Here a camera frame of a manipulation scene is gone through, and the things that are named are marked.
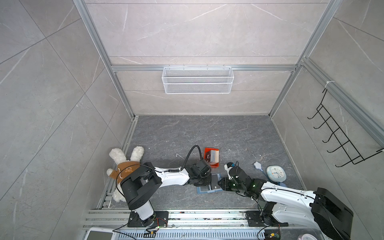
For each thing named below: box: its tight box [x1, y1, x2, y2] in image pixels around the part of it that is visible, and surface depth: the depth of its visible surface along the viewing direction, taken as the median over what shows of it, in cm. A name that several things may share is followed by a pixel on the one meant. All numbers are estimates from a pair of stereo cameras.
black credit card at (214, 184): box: [211, 174, 221, 190], surface depth 85 cm
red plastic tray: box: [204, 147, 220, 168], surface depth 94 cm
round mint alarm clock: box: [266, 165, 287, 183], surface depth 88 cm
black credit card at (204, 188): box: [200, 185, 210, 192], surface depth 83 cm
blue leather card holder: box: [196, 173, 223, 194], surface depth 85 cm
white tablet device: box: [84, 227, 120, 240], surface depth 67 cm
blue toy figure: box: [253, 161, 263, 172], surface depth 93 cm
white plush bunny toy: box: [106, 146, 145, 203], surface depth 88 cm
